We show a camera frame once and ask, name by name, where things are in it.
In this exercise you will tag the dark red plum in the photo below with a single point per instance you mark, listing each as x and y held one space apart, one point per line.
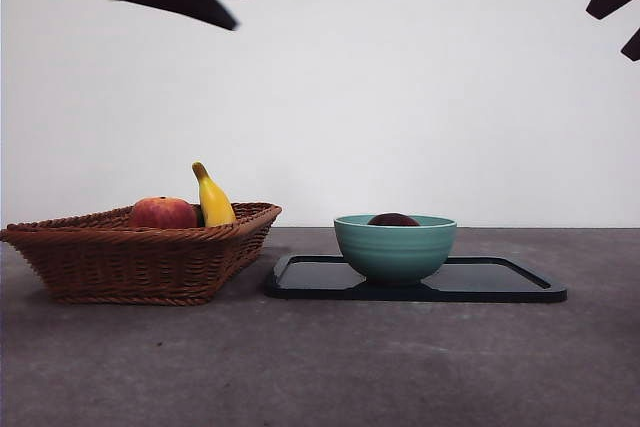
394 220

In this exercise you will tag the teal ceramic bowl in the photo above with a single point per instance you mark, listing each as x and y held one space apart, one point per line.
395 257

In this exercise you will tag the yellow banana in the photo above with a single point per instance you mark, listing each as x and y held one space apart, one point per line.
215 202

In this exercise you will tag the red yellow apple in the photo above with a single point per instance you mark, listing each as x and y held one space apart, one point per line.
162 214

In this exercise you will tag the dark green rectangular tray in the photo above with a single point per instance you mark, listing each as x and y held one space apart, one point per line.
475 279

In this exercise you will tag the brown wicker basket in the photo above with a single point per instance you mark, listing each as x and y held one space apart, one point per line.
135 267

